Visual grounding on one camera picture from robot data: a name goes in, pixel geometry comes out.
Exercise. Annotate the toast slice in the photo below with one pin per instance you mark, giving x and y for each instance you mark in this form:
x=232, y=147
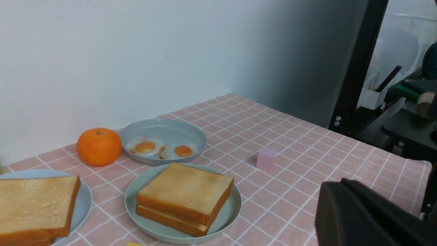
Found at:
x=36, y=211
x=187, y=191

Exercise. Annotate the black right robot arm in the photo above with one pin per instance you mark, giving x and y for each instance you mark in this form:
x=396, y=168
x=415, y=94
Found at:
x=351, y=214

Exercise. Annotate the teal sandwich plate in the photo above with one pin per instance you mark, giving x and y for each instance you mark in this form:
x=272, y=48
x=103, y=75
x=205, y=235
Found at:
x=225, y=219

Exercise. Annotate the front fried egg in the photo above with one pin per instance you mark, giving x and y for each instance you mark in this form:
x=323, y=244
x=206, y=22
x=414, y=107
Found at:
x=175, y=151

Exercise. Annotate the fried egg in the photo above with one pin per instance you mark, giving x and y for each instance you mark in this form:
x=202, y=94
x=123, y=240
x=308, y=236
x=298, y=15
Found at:
x=175, y=151
x=145, y=146

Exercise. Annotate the pink cube block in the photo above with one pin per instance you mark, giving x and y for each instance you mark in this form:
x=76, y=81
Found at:
x=266, y=158

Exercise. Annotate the grey egg plate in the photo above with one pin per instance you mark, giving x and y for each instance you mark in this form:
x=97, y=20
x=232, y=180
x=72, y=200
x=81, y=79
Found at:
x=167, y=130

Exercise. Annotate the pink checkered tablecloth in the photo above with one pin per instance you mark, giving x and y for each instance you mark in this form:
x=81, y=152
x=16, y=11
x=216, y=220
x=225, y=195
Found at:
x=278, y=206

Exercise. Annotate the left fried egg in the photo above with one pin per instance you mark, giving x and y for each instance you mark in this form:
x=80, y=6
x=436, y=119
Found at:
x=145, y=146

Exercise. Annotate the orange tangerine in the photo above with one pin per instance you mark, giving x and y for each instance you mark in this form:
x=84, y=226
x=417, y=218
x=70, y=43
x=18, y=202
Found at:
x=98, y=147

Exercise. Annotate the yellow cube block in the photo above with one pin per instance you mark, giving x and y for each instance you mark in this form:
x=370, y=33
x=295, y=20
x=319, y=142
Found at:
x=133, y=244

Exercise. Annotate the blue-grey bread plate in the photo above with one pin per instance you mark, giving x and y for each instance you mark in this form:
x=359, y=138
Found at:
x=83, y=203

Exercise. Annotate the black metal frame post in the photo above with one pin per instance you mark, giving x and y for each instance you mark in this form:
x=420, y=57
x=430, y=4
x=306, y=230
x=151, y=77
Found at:
x=366, y=26

